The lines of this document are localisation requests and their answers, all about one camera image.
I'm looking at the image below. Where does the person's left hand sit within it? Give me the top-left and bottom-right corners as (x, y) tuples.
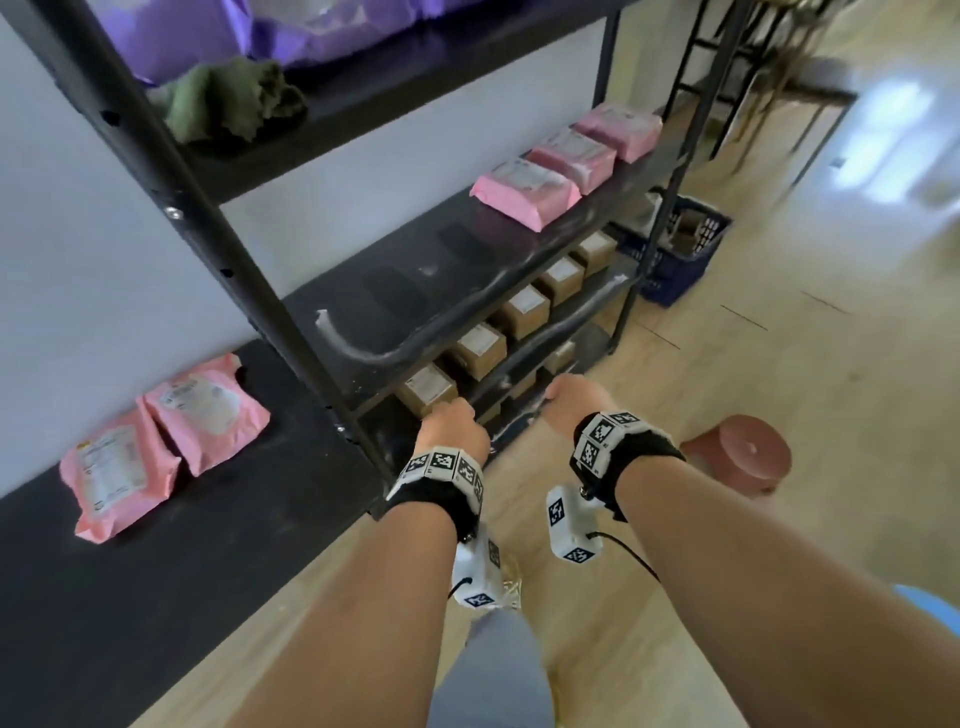
(416, 397), (493, 470)

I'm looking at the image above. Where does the person's right hand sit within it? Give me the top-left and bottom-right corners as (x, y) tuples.
(541, 374), (620, 435)

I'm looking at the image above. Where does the group of brown cardboard boxes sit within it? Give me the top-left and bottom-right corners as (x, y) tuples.
(395, 230), (620, 421)

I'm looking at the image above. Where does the dark metal shelf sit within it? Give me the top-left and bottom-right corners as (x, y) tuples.
(0, 0), (759, 526)

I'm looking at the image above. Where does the green and pink cleaning cloth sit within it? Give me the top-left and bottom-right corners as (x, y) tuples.
(149, 56), (309, 148)

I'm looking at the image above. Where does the purple plastic package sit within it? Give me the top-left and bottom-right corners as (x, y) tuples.
(247, 0), (466, 65)
(89, 0), (256, 84)

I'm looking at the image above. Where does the person's left forearm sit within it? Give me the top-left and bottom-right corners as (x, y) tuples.
(224, 498), (460, 728)

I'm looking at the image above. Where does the person's right forearm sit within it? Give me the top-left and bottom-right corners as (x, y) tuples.
(614, 455), (960, 728)

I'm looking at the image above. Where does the person's yellow-green shoe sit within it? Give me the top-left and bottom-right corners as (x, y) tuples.
(498, 554), (528, 613)

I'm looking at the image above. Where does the person's blue jeans leg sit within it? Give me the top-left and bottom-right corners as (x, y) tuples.
(427, 607), (556, 728)
(892, 584), (960, 635)

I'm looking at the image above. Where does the black marker wristband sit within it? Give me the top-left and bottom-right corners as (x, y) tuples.
(571, 410), (688, 523)
(384, 446), (485, 541)

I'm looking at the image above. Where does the white marker cube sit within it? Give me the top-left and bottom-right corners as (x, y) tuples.
(545, 485), (605, 565)

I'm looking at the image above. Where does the pink plastic stool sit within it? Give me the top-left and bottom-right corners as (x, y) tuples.
(680, 414), (794, 500)

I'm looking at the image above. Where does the blue plastic crate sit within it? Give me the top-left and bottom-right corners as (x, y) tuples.
(607, 191), (734, 309)

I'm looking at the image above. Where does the black low table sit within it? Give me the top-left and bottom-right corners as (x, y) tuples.
(0, 341), (384, 728)

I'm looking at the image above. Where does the wooden chair with grey seat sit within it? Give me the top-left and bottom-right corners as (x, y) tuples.
(731, 0), (860, 196)

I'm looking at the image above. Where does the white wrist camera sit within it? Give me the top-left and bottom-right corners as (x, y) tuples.
(449, 524), (504, 610)

